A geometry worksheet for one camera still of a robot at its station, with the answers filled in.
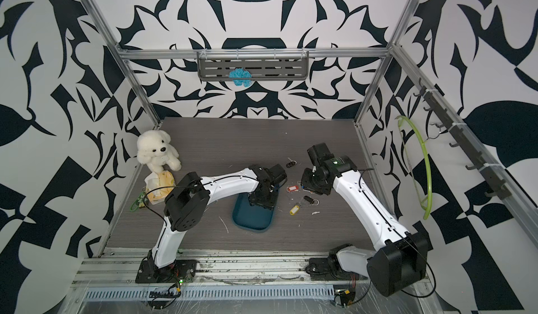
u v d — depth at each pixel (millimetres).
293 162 1048
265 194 778
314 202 906
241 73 908
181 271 735
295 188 941
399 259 387
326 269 741
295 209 891
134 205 891
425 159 661
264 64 947
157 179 915
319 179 642
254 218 830
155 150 873
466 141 555
